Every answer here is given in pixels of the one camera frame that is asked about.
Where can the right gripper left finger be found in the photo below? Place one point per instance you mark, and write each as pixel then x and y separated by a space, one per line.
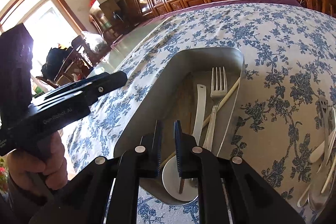
pixel 106 190

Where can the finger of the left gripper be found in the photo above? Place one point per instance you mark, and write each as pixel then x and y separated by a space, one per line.
pixel 97 85

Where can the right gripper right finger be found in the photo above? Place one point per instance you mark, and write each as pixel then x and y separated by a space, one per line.
pixel 229 191

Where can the large white rice spoon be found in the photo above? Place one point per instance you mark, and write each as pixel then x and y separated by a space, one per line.
pixel 170 176

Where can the brown wooden chopstick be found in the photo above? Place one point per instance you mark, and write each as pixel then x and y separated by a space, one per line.
pixel 181 185

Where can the beige bamboo chopstick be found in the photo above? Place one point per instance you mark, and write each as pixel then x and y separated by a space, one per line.
pixel 207 120

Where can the silver metal fork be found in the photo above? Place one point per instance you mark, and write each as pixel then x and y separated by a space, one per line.
pixel 218 90

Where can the person's left hand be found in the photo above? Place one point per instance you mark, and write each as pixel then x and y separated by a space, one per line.
pixel 21 163

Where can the dark wooden dining chair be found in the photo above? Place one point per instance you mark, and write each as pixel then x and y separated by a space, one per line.
pixel 68 65

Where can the smiley face metal spoon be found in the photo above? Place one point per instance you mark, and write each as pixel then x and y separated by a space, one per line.
pixel 314 195

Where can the blue floral tablecloth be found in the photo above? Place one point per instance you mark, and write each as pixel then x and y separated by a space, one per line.
pixel 284 60

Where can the wooden framed window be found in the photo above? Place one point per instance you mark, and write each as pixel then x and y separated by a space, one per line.
pixel 42 16

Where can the stacked cardboard boxes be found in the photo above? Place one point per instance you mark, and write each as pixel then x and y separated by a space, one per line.
pixel 105 11

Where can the purple bench cushion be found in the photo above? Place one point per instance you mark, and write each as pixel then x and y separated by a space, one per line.
pixel 218 4

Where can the grey metal tray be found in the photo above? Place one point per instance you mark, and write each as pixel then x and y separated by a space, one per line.
pixel 173 96

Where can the white plastic fork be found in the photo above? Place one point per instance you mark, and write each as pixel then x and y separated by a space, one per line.
pixel 328 185

